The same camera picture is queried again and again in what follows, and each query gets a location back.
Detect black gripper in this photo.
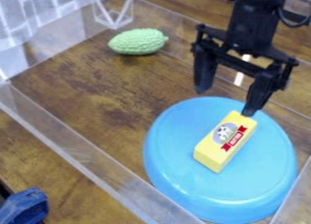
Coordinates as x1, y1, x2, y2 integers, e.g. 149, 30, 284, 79
192, 10, 299, 117

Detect yellow brick with label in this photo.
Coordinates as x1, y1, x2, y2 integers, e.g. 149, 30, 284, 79
193, 111, 257, 173

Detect blue round tray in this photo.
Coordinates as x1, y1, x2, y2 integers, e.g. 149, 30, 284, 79
142, 97, 297, 224

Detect green knobbly toy vegetable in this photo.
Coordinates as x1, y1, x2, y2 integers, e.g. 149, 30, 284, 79
108, 28, 169, 56

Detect blue clamp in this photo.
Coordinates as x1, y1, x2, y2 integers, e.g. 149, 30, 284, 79
0, 188, 48, 224

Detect black cable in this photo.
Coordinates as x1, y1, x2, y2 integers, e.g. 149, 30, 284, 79
276, 0, 311, 29

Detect clear acrylic enclosure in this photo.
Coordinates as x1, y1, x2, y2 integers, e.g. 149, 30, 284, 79
0, 0, 311, 224

